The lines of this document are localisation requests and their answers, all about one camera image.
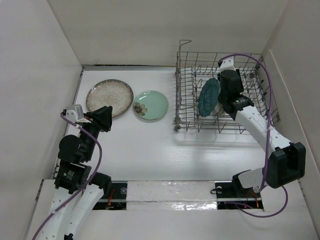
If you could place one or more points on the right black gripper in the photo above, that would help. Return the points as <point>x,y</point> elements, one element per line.
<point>241,86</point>

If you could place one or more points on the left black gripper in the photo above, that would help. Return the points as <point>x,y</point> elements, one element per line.
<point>102,117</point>

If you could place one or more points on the teal scalloped plate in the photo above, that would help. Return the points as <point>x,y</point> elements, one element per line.
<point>208,97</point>

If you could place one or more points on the cream lobed plate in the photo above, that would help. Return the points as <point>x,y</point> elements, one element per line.
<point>218,110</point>

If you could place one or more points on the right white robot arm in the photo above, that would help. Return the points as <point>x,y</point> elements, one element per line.
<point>285,160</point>

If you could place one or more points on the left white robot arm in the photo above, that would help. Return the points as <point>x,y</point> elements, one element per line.
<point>78,185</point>

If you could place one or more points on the speckled brown round plate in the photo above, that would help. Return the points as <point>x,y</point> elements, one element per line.
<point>110,92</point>

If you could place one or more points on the light green flower plate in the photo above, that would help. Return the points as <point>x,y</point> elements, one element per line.
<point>151,105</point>

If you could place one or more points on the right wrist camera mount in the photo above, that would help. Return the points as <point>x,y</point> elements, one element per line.
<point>226,64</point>

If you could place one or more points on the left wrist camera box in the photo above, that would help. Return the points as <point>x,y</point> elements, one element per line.
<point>73,113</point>

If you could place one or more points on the grey wire dish rack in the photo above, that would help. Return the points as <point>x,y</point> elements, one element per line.
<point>194,68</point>

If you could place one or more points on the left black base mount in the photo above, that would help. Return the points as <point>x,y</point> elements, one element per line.
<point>116,199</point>

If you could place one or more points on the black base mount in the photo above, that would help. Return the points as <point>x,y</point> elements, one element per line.
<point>230,198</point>
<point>116,199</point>

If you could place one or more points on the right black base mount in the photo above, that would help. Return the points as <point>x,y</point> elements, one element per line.
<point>230,198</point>

